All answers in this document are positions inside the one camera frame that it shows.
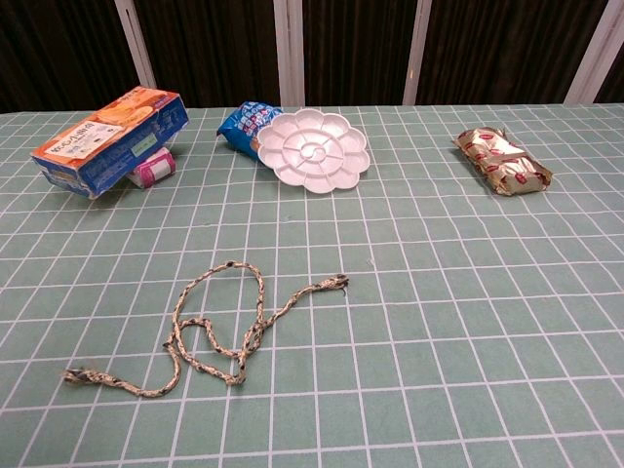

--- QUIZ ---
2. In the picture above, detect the green checked tablecloth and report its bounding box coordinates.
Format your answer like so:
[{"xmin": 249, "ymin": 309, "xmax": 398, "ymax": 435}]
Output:
[{"xmin": 0, "ymin": 102, "xmax": 624, "ymax": 468}]

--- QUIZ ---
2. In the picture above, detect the gold foil snack packet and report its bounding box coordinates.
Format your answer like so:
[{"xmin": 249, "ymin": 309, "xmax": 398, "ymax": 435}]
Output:
[{"xmin": 450, "ymin": 125, "xmax": 555, "ymax": 198}]

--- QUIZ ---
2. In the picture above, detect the blue snack bag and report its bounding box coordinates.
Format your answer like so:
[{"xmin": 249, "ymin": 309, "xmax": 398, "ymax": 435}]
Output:
[{"xmin": 216, "ymin": 100, "xmax": 284, "ymax": 160}]

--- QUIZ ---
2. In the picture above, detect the white frame post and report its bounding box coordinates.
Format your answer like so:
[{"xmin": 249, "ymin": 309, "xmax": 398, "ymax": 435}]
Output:
[
  {"xmin": 114, "ymin": 0, "xmax": 157, "ymax": 92},
  {"xmin": 403, "ymin": 0, "xmax": 433, "ymax": 106},
  {"xmin": 272, "ymin": 0, "xmax": 306, "ymax": 107},
  {"xmin": 564, "ymin": 0, "xmax": 624, "ymax": 104}
]

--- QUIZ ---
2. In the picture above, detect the orange blue biscuit box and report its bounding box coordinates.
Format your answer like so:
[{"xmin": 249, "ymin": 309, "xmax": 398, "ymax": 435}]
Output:
[{"xmin": 29, "ymin": 86, "xmax": 190, "ymax": 200}]

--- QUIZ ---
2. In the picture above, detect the beige black braided rope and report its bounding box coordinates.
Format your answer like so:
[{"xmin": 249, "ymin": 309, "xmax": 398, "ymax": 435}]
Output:
[{"xmin": 60, "ymin": 260, "xmax": 351, "ymax": 400}]

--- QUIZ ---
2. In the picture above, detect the white flower paint palette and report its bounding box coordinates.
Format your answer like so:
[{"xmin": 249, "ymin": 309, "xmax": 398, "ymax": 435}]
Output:
[{"xmin": 255, "ymin": 107, "xmax": 371, "ymax": 195}]

